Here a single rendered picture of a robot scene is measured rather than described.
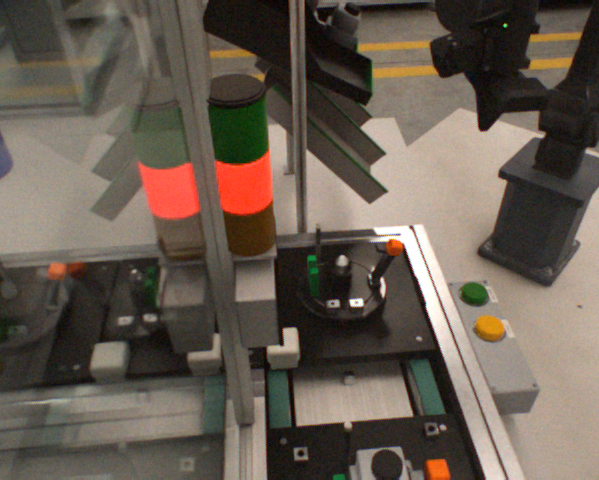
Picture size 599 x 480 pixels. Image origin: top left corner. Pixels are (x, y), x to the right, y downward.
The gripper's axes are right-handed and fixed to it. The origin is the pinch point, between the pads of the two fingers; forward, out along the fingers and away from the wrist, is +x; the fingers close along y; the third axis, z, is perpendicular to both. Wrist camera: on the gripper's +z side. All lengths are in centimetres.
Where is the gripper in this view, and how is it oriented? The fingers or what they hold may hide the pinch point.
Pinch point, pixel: (488, 107)
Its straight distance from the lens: 78.4
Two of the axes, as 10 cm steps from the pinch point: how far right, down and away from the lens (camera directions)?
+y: 0.8, 6.6, -7.5
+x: 0.2, 7.5, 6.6
